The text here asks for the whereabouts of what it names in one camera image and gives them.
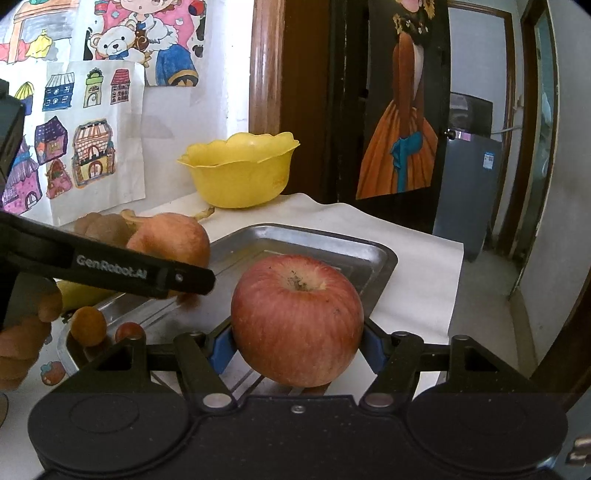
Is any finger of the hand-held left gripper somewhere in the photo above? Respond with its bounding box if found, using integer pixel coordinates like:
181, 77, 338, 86
0, 211, 217, 299

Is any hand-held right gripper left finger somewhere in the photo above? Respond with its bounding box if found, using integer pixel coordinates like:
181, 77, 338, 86
83, 319, 238, 414

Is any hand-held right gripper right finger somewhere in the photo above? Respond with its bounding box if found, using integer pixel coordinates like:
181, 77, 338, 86
360, 320, 513, 413

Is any kiwi with orange sticker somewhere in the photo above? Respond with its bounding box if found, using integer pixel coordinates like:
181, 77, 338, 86
88, 213, 132, 247

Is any yellow banana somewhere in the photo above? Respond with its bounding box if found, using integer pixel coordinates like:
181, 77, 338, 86
120, 205, 216, 224
58, 281, 116, 312

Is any small orange tangerine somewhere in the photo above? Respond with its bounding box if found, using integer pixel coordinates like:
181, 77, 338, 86
70, 307, 108, 347

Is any red cherry tomato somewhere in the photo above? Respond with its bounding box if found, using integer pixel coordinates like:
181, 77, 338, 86
115, 322, 144, 343

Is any wrinkled red apple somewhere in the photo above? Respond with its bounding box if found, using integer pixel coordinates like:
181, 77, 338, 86
126, 212, 212, 305

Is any metal tray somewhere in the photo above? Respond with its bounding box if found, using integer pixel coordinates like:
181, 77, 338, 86
58, 224, 399, 402

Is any yellow plastic bowl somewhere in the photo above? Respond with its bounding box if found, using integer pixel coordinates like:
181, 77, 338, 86
177, 131, 301, 209

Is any person's left hand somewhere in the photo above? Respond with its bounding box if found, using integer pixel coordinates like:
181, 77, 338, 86
0, 279, 63, 392

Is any coloured houses drawing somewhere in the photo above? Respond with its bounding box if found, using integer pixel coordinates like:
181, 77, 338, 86
0, 60, 147, 227

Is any white printed tablecloth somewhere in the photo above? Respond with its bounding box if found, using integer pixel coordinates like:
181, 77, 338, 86
0, 191, 465, 407

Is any coloured figure drawing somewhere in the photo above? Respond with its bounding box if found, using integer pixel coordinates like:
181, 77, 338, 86
0, 0, 86, 68

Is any girl with teddy drawing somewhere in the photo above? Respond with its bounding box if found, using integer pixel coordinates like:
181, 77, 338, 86
83, 0, 208, 88

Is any lady in dress poster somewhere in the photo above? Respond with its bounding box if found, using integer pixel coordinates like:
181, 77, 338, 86
355, 0, 439, 201

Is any black door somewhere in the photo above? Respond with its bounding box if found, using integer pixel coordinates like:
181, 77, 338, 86
323, 0, 451, 236

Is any wooden door frame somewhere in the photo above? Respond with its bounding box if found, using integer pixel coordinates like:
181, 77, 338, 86
249, 0, 333, 204

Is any dark brown doorway frame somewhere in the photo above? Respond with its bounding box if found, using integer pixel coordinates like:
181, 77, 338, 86
492, 0, 559, 268

